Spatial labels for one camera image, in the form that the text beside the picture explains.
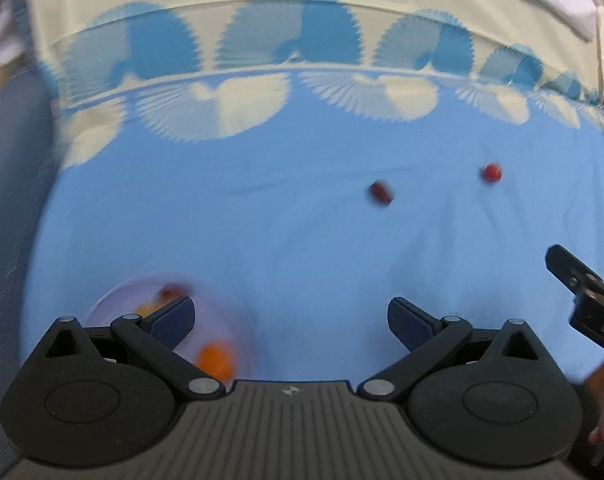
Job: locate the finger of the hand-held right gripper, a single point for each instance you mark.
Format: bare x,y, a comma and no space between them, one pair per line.
569,266

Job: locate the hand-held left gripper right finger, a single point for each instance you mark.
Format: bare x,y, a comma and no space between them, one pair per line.
409,322

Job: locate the red cherry tomato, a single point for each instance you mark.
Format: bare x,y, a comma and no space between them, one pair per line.
491,172

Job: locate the dark red date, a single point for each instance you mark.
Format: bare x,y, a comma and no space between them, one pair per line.
380,193

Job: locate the light purple plate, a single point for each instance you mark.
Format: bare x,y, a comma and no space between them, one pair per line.
217,320

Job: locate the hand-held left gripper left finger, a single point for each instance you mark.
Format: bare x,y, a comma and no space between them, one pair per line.
174,322

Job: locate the large orange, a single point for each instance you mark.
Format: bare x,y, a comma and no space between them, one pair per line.
214,357
148,308

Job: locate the blue fan-patterned sheet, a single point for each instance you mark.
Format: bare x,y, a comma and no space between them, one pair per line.
282,170

